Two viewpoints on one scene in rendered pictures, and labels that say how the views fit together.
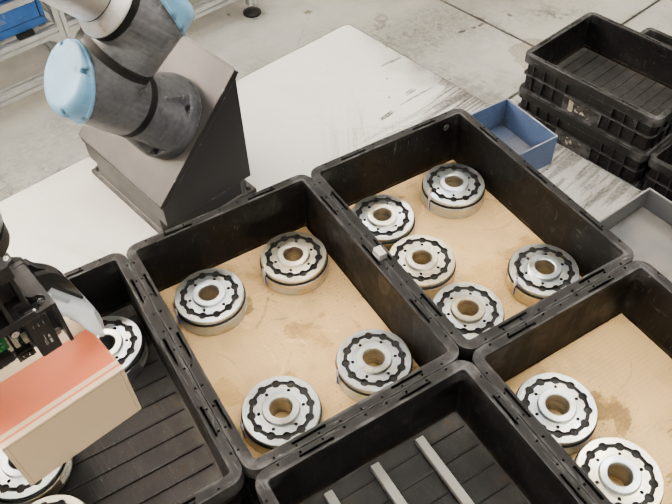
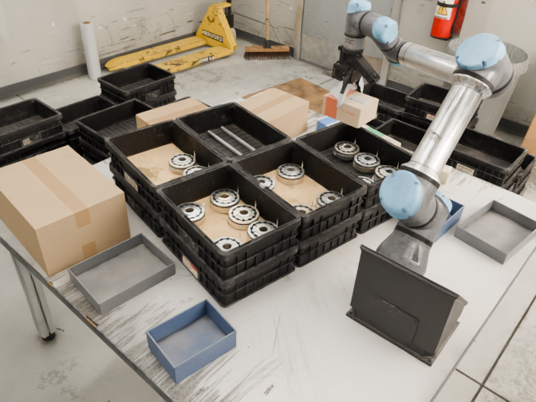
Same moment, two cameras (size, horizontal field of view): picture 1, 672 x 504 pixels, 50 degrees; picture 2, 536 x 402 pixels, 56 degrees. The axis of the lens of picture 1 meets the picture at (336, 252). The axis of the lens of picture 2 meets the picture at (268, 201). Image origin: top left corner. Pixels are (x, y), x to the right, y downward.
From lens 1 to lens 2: 2.06 m
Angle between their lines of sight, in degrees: 95
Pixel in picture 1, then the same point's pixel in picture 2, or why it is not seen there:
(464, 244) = (222, 232)
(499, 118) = (179, 374)
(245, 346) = (311, 195)
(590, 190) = (129, 325)
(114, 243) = not seen: hidden behind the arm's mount
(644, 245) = (113, 289)
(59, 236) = (443, 282)
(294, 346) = (292, 195)
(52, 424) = not seen: hidden behind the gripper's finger
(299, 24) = not seen: outside the picture
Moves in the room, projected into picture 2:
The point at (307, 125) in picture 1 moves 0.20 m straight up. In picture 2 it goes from (330, 375) to (339, 327)
